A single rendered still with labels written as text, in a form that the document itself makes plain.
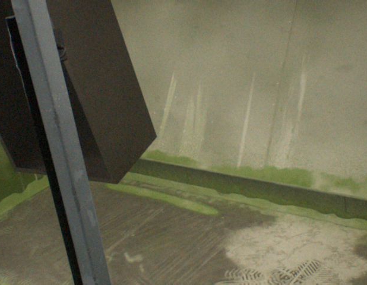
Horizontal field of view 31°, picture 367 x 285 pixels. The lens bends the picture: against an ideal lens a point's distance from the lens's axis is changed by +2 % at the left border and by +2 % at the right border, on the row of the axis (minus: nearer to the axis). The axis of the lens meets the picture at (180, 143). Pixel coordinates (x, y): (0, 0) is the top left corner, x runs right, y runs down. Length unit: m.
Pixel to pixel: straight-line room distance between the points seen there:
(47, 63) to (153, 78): 2.46
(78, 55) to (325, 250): 1.34
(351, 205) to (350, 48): 0.73
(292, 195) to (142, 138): 0.81
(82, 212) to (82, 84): 1.16
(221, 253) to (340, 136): 0.78
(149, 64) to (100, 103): 1.21
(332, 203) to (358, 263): 0.40
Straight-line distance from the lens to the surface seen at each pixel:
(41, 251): 3.34
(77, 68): 2.59
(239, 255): 2.99
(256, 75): 3.45
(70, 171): 1.47
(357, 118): 3.17
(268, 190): 3.33
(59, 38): 1.45
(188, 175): 3.59
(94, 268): 1.59
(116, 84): 2.78
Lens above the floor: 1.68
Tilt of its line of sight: 23 degrees down
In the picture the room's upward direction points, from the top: 9 degrees counter-clockwise
